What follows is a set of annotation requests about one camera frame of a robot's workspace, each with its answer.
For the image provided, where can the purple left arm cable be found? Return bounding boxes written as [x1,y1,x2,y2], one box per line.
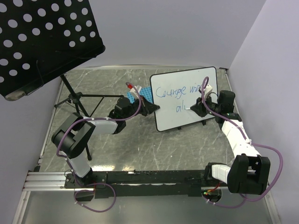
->
[56,82,143,213]

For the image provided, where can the blue studded building plate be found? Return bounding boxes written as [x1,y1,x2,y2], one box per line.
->
[127,86,153,103]

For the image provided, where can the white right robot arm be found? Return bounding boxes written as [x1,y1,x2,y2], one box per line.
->
[190,90,271,195]

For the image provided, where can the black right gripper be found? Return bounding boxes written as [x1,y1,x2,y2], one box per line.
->
[191,94,221,118]

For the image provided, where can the white whiteboard black frame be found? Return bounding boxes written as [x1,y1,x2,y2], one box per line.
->
[149,67,218,132]

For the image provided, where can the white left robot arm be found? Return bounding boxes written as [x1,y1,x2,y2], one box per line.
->
[51,96,160,188]

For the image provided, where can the aluminium extrusion frame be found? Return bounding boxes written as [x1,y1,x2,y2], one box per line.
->
[12,81,66,224]

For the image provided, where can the black tripod stand legs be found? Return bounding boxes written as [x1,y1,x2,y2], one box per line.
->
[54,74,117,161]

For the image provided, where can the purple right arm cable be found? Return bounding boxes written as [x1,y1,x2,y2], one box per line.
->
[200,76,284,208]

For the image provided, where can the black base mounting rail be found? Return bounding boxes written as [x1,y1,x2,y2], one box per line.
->
[64,170,225,203]

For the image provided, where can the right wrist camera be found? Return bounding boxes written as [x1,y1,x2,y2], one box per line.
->
[200,84,213,99]

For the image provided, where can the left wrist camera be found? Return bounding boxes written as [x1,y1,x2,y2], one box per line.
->
[126,82,142,98]

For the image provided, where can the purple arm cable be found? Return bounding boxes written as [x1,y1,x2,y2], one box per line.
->
[56,82,143,213]
[200,76,284,208]

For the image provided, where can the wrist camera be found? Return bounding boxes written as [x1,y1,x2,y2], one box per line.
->
[126,82,142,98]
[200,84,213,99]

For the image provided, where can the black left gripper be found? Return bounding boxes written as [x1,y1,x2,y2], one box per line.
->
[123,95,160,121]

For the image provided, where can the black perforated music stand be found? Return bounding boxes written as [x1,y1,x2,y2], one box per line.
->
[0,0,106,101]

